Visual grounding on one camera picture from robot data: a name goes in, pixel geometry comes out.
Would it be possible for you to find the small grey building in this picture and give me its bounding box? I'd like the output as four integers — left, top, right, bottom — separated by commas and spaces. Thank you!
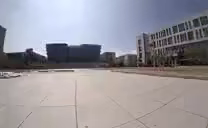
100, 51, 117, 65

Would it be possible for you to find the pale low building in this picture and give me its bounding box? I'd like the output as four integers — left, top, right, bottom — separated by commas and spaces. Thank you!
116, 53, 138, 67

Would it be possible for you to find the grey paved plaza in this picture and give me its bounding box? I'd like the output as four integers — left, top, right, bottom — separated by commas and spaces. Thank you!
0, 68, 208, 128

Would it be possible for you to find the dark twin-block building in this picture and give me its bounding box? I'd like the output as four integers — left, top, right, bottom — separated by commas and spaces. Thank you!
45, 42, 102, 64

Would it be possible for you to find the brown bare ground strip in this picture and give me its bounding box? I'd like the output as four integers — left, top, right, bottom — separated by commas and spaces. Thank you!
110, 65, 208, 82

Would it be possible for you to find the low dark building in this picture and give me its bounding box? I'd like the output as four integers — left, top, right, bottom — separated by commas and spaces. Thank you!
5, 48, 48, 66

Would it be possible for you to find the large white office building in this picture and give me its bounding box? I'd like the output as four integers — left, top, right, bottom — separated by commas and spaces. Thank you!
135, 11, 208, 67

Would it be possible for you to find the pale rubble heap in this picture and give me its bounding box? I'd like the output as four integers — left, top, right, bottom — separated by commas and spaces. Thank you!
0, 67, 22, 80

